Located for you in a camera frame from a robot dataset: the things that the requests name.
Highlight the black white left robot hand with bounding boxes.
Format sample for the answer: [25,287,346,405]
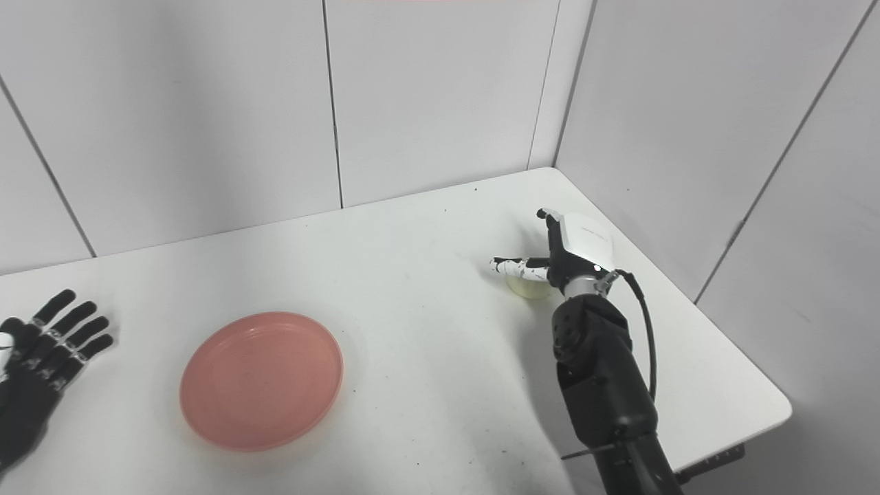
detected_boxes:
[0,289,115,472]

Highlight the pink round plate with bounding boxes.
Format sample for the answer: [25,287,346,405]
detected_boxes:
[179,311,344,452]

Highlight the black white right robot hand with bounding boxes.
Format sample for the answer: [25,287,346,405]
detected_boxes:
[489,208,616,298]

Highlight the white steamed bun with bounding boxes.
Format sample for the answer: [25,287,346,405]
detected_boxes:
[505,274,553,300]

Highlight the black table frame bracket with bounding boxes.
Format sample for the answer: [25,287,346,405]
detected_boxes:
[674,443,747,485]

